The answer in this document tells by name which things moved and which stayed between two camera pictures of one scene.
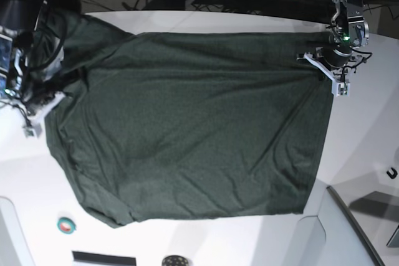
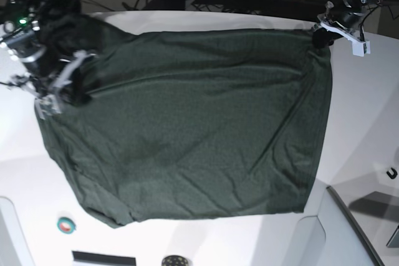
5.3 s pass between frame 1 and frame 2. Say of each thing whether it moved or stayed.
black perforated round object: stayed
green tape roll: stayed
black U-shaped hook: stayed
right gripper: moved
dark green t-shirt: stayed
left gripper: moved
